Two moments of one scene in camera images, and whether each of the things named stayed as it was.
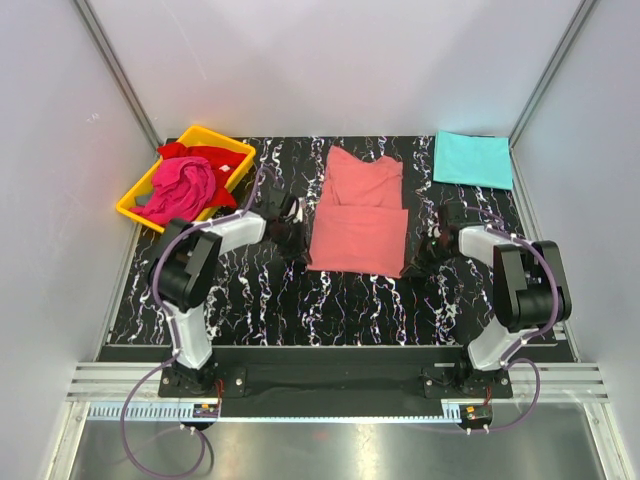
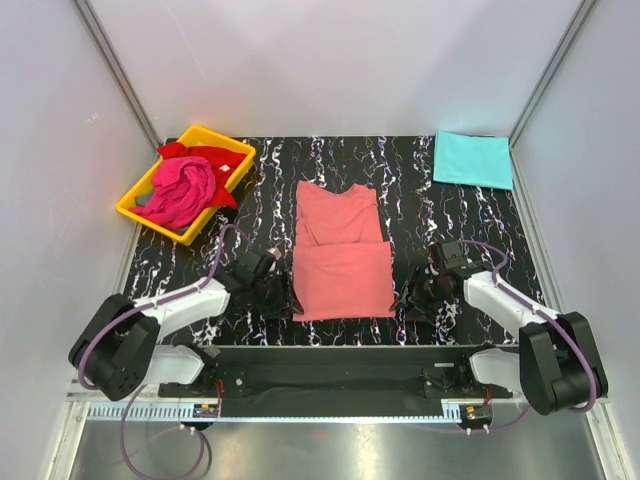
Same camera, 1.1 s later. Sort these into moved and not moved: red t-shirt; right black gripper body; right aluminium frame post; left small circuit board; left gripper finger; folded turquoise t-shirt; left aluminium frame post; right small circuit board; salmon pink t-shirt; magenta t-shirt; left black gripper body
Moved: left gripper finger; right black gripper body; left black gripper body; salmon pink t-shirt
Not moved: folded turquoise t-shirt; magenta t-shirt; right aluminium frame post; left aluminium frame post; red t-shirt; right small circuit board; left small circuit board
